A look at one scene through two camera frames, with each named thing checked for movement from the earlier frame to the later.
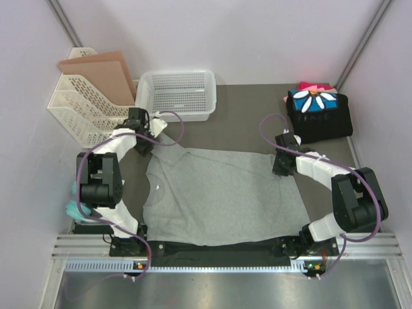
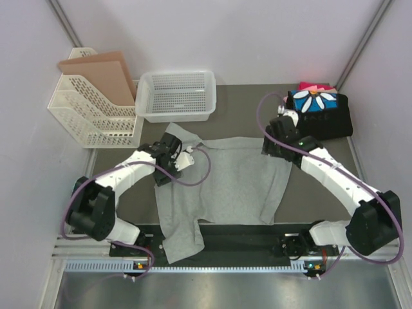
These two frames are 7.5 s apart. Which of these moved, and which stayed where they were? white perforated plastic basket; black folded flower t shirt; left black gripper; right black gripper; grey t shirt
Moved: grey t shirt; left black gripper; right black gripper
Stayed: black folded flower t shirt; white perforated plastic basket
